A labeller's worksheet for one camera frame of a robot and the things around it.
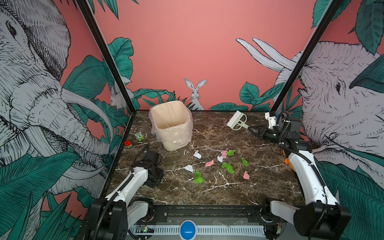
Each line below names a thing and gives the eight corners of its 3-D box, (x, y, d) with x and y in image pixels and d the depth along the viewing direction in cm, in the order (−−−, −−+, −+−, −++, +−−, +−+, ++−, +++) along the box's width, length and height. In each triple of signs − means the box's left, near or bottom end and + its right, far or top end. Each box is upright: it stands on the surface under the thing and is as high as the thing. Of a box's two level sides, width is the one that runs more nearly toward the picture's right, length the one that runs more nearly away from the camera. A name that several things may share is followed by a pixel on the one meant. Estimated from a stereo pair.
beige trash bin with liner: (154, 154, 98) (144, 130, 78) (160, 127, 113) (152, 101, 92) (191, 154, 98) (191, 130, 78) (192, 127, 113) (192, 101, 92)
